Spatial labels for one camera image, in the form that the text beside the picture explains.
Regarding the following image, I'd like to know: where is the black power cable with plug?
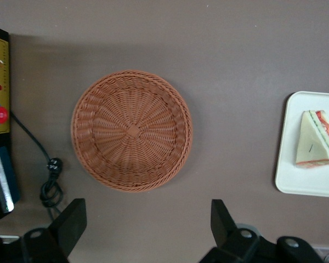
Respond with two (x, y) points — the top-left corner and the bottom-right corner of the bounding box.
(10, 110), (65, 220)

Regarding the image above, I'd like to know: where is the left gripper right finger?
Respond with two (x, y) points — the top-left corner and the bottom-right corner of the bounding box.
(198, 199), (324, 263)

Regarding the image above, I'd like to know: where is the cream rectangular tray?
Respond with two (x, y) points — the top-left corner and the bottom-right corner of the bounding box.
(274, 90), (329, 199)

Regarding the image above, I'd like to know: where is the black equipment box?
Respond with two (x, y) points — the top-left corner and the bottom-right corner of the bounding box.
(0, 146), (21, 227)

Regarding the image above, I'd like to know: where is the triangular sandwich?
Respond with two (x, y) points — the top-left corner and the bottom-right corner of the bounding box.
(295, 109), (329, 170)

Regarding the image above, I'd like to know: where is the round brown wicker basket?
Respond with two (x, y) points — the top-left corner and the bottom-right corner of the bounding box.
(70, 69), (194, 194)

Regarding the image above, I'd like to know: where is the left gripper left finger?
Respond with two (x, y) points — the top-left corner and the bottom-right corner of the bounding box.
(21, 198), (88, 263)

